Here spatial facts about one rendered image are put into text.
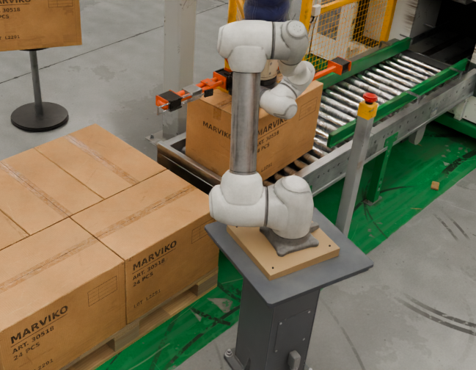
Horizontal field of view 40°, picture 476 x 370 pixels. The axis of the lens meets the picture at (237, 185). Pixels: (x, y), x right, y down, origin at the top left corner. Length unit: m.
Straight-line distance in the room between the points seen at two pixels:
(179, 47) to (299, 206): 2.04
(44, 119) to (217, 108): 2.02
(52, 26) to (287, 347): 2.58
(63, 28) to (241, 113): 2.29
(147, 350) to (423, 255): 1.71
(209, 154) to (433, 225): 1.60
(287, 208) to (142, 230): 0.81
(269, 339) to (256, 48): 1.20
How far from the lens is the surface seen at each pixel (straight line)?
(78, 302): 2.80
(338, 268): 2.59
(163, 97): 2.87
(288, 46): 2.36
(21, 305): 2.71
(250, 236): 2.62
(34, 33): 4.47
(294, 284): 2.49
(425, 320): 3.60
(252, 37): 2.34
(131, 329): 3.18
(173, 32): 4.25
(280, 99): 2.87
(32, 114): 4.96
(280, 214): 2.46
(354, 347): 3.35
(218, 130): 3.18
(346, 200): 3.50
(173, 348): 3.23
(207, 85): 3.01
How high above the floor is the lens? 2.45
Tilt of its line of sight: 35 degrees down
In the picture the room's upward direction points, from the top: 5 degrees clockwise
